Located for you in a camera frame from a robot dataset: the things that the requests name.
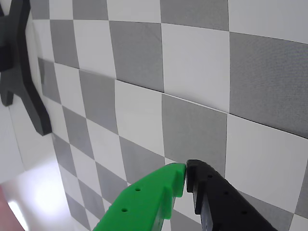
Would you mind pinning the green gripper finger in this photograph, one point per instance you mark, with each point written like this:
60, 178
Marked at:
144, 202

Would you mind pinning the grey white checkered mat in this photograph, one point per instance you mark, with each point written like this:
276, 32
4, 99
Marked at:
197, 60

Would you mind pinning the black x-shaped base bracket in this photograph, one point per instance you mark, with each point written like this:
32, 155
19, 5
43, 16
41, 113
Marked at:
14, 55

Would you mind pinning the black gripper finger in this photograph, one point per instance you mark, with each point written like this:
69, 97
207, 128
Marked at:
223, 209

